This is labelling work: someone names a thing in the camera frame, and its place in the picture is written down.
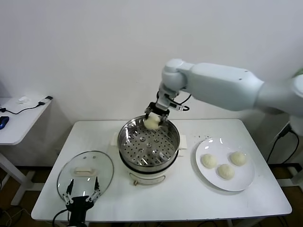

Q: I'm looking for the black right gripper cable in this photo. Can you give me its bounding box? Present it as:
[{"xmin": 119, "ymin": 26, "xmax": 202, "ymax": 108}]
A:
[{"xmin": 174, "ymin": 93, "xmax": 192, "ymax": 112}]

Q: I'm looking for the white side desk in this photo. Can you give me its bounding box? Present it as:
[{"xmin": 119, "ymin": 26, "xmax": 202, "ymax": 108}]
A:
[{"xmin": 0, "ymin": 96, "xmax": 54, "ymax": 206}]

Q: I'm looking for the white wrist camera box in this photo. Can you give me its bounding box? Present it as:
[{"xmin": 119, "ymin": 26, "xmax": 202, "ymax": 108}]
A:
[{"xmin": 169, "ymin": 101, "xmax": 187, "ymax": 112}]

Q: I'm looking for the black cable with plug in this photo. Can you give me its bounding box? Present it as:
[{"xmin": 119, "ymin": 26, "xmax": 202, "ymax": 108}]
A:
[{"xmin": 0, "ymin": 96, "xmax": 53, "ymax": 115}]

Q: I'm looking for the white steamed baozi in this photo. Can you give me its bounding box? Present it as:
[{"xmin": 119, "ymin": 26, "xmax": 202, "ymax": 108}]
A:
[
  {"xmin": 217, "ymin": 164, "xmax": 235, "ymax": 181},
  {"xmin": 201, "ymin": 153, "xmax": 218, "ymax": 170},
  {"xmin": 230, "ymin": 151, "xmax": 247, "ymax": 167},
  {"xmin": 143, "ymin": 113, "xmax": 161, "ymax": 130}
]

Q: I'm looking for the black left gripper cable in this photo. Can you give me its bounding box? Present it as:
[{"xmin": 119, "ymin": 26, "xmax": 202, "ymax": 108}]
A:
[{"xmin": 52, "ymin": 208, "xmax": 71, "ymax": 227}]

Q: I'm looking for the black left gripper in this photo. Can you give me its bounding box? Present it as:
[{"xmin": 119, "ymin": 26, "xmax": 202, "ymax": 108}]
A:
[{"xmin": 62, "ymin": 176, "xmax": 100, "ymax": 227}]

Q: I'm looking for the stainless steel steamer basket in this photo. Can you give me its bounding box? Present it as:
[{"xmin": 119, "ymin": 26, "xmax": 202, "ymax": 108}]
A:
[{"xmin": 117, "ymin": 115, "xmax": 180, "ymax": 167}]

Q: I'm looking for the steel steamer pot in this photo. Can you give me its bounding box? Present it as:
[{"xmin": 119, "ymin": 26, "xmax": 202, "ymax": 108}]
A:
[{"xmin": 110, "ymin": 132, "xmax": 189, "ymax": 187}]

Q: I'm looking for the glass pot lid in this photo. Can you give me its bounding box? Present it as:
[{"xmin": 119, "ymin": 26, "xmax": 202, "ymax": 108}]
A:
[{"xmin": 56, "ymin": 150, "xmax": 115, "ymax": 204}]

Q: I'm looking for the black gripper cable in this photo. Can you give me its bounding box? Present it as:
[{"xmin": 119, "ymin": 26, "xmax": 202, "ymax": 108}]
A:
[
  {"xmin": 52, "ymin": 208, "xmax": 71, "ymax": 227},
  {"xmin": 174, "ymin": 93, "xmax": 192, "ymax": 112}
]

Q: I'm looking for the white round plate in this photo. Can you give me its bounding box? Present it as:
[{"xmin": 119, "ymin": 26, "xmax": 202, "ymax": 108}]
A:
[{"xmin": 195, "ymin": 137, "xmax": 256, "ymax": 192}]

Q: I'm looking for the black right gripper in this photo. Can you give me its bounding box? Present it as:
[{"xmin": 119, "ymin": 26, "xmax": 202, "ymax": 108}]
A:
[{"xmin": 144, "ymin": 88, "xmax": 177, "ymax": 127}]

